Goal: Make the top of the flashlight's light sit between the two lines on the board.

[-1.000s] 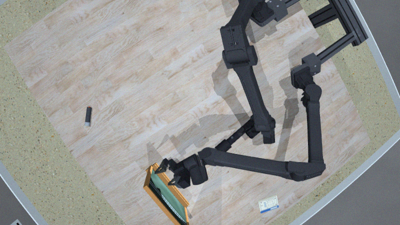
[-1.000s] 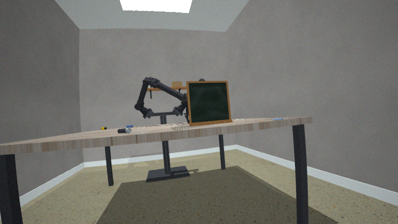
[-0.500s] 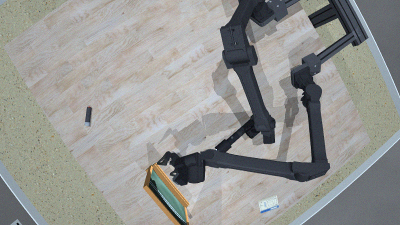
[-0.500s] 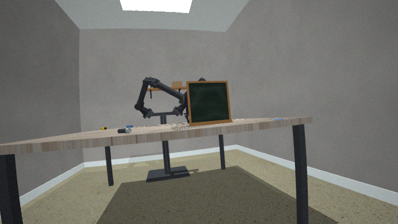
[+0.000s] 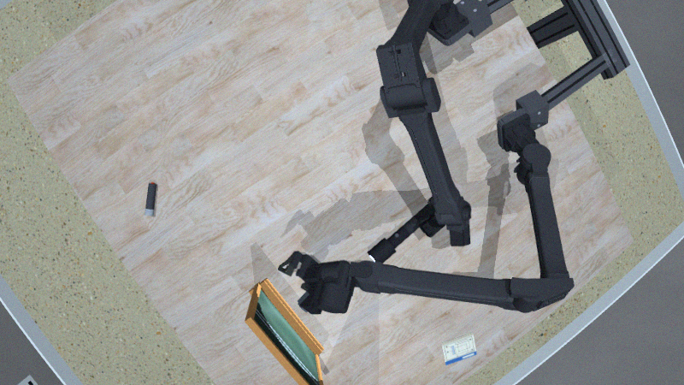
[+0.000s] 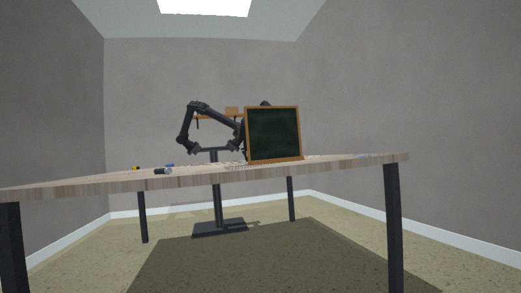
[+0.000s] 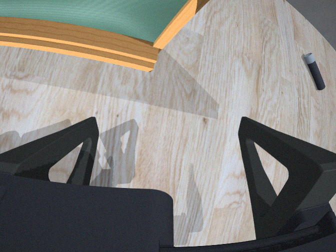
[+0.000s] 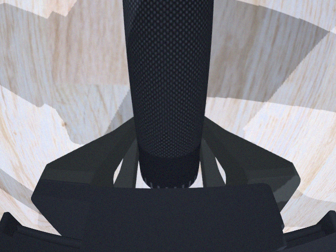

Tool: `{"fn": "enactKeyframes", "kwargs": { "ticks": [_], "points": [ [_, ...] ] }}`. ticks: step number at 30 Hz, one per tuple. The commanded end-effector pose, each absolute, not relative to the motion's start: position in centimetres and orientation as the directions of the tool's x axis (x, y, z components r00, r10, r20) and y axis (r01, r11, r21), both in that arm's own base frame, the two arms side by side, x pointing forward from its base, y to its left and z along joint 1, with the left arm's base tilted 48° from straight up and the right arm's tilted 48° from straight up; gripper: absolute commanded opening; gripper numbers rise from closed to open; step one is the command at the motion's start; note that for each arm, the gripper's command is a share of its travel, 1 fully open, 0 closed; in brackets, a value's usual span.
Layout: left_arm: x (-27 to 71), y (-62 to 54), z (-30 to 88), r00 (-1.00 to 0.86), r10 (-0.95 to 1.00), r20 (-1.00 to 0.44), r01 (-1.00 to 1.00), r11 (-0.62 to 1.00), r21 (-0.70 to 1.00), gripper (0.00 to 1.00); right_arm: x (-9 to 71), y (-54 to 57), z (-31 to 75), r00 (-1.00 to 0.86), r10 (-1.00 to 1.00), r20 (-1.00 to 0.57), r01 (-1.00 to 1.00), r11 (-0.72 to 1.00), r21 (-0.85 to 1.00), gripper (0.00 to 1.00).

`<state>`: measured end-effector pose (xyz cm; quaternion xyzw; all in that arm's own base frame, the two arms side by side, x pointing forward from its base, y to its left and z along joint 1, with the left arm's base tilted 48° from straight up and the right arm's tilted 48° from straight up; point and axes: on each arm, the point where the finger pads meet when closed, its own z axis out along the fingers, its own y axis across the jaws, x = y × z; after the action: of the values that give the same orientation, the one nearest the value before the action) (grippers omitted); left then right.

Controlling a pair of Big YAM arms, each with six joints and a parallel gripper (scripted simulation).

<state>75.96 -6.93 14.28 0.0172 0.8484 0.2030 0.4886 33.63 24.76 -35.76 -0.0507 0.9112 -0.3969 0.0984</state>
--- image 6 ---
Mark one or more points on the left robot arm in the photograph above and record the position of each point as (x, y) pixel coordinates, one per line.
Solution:
(236, 142)

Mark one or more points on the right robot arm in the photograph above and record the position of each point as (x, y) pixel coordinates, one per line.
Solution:
(202, 109)

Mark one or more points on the green chalkboard with wooden frame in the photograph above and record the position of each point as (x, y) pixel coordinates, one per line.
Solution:
(272, 134)

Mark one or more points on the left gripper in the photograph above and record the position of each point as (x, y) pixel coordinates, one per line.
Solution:
(240, 131)

